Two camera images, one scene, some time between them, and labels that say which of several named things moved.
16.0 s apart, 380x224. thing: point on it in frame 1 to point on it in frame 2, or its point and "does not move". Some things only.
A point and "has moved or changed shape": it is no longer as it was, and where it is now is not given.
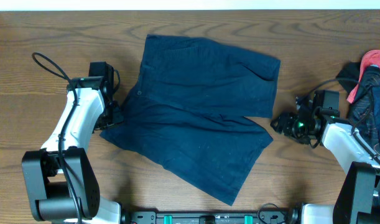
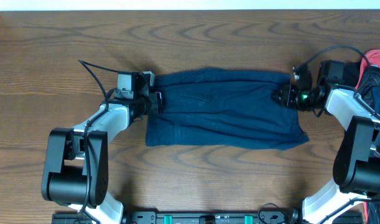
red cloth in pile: [371, 57] does not move
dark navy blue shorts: [175, 119] has moved or changed shape
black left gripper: [99, 125] to [157, 106]
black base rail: [234, 217] does not move
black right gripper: [284, 124] to [287, 99]
